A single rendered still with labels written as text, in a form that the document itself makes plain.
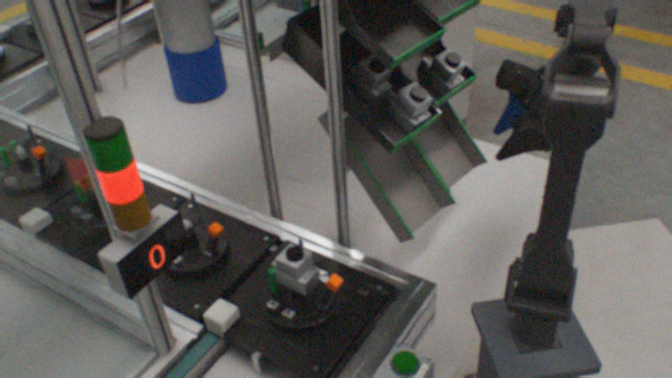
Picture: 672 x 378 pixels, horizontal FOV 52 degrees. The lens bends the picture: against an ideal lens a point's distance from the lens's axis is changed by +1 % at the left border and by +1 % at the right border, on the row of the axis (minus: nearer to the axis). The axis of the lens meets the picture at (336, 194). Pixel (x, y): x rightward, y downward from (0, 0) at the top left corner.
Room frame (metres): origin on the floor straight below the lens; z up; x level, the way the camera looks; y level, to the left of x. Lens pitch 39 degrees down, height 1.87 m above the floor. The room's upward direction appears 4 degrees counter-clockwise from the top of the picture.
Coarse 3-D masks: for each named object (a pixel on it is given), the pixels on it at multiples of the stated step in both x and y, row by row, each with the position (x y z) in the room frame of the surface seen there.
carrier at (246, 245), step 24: (192, 192) 1.01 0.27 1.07; (192, 216) 1.06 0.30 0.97; (216, 216) 1.05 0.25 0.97; (192, 240) 0.94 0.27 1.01; (240, 240) 0.98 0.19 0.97; (264, 240) 0.97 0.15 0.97; (192, 264) 0.90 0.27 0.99; (216, 264) 0.90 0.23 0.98; (240, 264) 0.91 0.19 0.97; (168, 288) 0.86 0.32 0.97; (192, 288) 0.86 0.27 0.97; (216, 288) 0.85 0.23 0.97; (192, 312) 0.80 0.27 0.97
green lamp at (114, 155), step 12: (96, 144) 0.69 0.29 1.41; (108, 144) 0.69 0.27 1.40; (120, 144) 0.70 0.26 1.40; (96, 156) 0.70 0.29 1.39; (108, 156) 0.69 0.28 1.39; (120, 156) 0.70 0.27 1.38; (132, 156) 0.72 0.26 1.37; (96, 168) 0.70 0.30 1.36; (108, 168) 0.69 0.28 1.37; (120, 168) 0.70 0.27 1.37
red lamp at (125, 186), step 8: (128, 168) 0.70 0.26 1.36; (136, 168) 0.72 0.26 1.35; (104, 176) 0.70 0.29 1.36; (112, 176) 0.69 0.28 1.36; (120, 176) 0.70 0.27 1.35; (128, 176) 0.70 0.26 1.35; (136, 176) 0.71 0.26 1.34; (104, 184) 0.70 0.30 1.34; (112, 184) 0.69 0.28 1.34; (120, 184) 0.69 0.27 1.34; (128, 184) 0.70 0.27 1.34; (136, 184) 0.71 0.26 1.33; (104, 192) 0.70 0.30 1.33; (112, 192) 0.69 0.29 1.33; (120, 192) 0.69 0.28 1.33; (128, 192) 0.70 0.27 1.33; (136, 192) 0.70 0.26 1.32; (112, 200) 0.70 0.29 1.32; (120, 200) 0.69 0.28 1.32; (128, 200) 0.70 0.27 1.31
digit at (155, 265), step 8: (152, 240) 0.70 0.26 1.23; (160, 240) 0.71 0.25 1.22; (144, 248) 0.69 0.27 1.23; (152, 248) 0.70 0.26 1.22; (160, 248) 0.71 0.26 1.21; (168, 248) 0.72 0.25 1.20; (144, 256) 0.69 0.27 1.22; (152, 256) 0.70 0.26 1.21; (160, 256) 0.71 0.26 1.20; (168, 256) 0.72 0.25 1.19; (144, 264) 0.68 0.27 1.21; (152, 264) 0.69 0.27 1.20; (160, 264) 0.70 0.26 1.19; (152, 272) 0.69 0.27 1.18
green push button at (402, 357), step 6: (396, 354) 0.68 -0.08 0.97; (402, 354) 0.68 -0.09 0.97; (408, 354) 0.68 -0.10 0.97; (414, 354) 0.68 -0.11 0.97; (396, 360) 0.67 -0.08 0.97; (402, 360) 0.67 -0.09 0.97; (408, 360) 0.66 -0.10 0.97; (414, 360) 0.66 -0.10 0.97; (396, 366) 0.66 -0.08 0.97; (402, 366) 0.65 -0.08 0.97; (408, 366) 0.65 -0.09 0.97; (414, 366) 0.65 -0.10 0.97; (402, 372) 0.65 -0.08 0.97; (408, 372) 0.65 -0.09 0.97
